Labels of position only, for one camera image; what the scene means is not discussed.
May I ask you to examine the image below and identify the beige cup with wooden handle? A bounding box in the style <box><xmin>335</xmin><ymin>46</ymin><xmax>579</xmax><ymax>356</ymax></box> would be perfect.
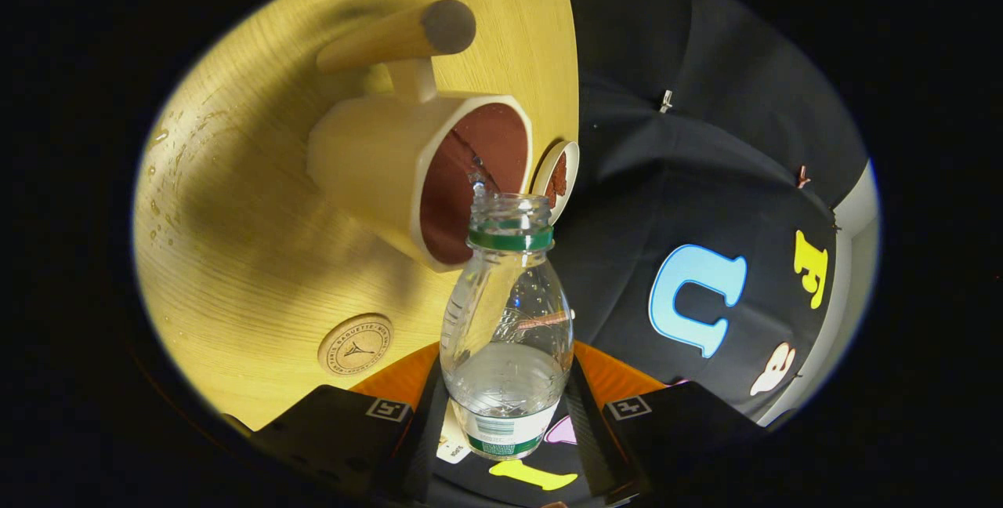
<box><xmin>307</xmin><ymin>0</ymin><xmax>534</xmax><ymax>274</ymax></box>

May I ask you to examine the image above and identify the clear plastic juice bottle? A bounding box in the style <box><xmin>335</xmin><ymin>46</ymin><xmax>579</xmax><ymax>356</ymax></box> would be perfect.
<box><xmin>440</xmin><ymin>193</ymin><xmax>575</xmax><ymax>460</ymax></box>

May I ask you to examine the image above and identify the white round plate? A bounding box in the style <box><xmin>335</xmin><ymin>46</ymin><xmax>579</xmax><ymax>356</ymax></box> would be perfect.
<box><xmin>531</xmin><ymin>140</ymin><xmax>581</xmax><ymax>225</ymax></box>

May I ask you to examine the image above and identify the wooden table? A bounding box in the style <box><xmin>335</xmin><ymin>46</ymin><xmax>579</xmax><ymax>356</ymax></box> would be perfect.
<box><xmin>132</xmin><ymin>0</ymin><xmax>581</xmax><ymax>430</ymax></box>

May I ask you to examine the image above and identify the round wooden coaster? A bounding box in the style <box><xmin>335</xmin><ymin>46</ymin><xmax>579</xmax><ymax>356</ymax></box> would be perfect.
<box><xmin>317</xmin><ymin>314</ymin><xmax>394</xmax><ymax>376</ymax></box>

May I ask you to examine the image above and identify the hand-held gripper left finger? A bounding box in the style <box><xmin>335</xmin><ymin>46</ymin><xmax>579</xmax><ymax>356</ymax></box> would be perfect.
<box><xmin>223</xmin><ymin>342</ymin><xmax>447</xmax><ymax>505</ymax></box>

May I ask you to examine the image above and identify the red-brown food piece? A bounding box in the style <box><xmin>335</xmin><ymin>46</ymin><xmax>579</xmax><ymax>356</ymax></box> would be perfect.
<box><xmin>545</xmin><ymin>151</ymin><xmax>568</xmax><ymax>209</ymax></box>

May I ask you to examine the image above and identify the black backdrop cloth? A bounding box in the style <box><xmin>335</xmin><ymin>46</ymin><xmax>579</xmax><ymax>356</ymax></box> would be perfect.
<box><xmin>431</xmin><ymin>0</ymin><xmax>871</xmax><ymax>508</ymax></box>

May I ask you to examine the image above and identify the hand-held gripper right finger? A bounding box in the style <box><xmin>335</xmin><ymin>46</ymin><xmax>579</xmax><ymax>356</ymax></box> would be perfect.
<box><xmin>564</xmin><ymin>340</ymin><xmax>773</xmax><ymax>505</ymax></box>

